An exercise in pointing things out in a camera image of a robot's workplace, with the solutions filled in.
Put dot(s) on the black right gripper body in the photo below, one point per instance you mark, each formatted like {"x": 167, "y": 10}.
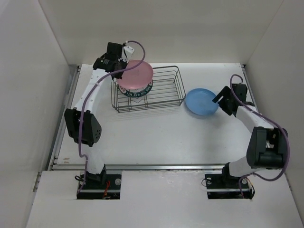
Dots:
{"x": 224, "y": 102}

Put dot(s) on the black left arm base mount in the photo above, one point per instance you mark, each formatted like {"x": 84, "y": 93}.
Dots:
{"x": 94, "y": 190}

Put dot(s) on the dark wire dish rack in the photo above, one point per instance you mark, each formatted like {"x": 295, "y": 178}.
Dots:
{"x": 168, "y": 90}

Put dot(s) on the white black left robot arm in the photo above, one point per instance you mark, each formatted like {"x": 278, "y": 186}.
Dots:
{"x": 81, "y": 121}

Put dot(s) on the pink plastic plate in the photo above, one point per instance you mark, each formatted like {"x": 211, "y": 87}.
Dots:
{"x": 136, "y": 78}

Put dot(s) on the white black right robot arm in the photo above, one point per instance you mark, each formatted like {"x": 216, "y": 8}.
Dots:
{"x": 267, "y": 147}

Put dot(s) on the aluminium front rail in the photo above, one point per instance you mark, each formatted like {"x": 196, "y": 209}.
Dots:
{"x": 144, "y": 167}

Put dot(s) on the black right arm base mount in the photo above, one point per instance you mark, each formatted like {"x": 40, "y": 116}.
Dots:
{"x": 220, "y": 187}

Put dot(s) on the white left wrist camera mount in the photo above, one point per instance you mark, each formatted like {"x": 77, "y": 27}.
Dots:
{"x": 127, "y": 53}

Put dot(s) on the blue plastic plate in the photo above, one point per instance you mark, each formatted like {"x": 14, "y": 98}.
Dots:
{"x": 199, "y": 101}

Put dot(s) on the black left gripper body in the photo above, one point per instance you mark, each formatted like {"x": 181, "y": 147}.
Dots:
{"x": 123, "y": 65}

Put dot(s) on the white plate green patterned rim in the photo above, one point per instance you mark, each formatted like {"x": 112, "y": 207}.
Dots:
{"x": 136, "y": 93}

